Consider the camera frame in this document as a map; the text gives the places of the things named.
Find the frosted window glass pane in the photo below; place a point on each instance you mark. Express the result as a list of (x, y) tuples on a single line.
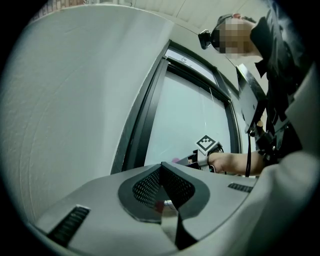
[(185, 117)]

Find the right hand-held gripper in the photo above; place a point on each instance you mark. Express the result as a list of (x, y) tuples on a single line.
[(206, 147)]

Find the person's black clothing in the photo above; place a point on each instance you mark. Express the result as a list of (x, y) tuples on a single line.
[(280, 75)]

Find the black head-mounted camera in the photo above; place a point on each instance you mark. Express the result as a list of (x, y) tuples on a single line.
[(206, 37)]

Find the black chest board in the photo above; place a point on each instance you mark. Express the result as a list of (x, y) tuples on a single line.
[(250, 100)]

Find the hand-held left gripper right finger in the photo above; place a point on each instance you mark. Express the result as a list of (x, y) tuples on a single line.
[(220, 197)]

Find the purple cleaning cloth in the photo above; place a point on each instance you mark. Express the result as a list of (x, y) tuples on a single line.
[(175, 159)]

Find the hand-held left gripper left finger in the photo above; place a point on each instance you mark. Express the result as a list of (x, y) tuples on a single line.
[(105, 212)]

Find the black window frame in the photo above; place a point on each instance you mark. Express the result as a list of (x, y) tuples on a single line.
[(145, 112)]

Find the person's right forearm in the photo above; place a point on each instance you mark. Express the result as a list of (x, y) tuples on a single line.
[(235, 162)]

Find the person's head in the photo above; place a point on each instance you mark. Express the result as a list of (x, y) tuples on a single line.
[(235, 37)]

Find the clear transom glass pane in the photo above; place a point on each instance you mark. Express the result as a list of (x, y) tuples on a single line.
[(192, 65)]

